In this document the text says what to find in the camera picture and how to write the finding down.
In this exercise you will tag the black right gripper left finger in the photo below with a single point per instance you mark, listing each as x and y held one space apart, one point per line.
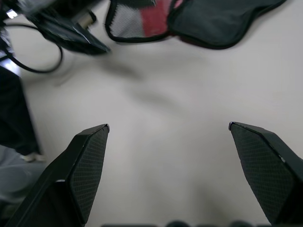
71 179

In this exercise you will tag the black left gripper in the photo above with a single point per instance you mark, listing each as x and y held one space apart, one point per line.
59 11

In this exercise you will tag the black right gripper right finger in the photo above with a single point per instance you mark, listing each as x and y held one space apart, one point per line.
272 170

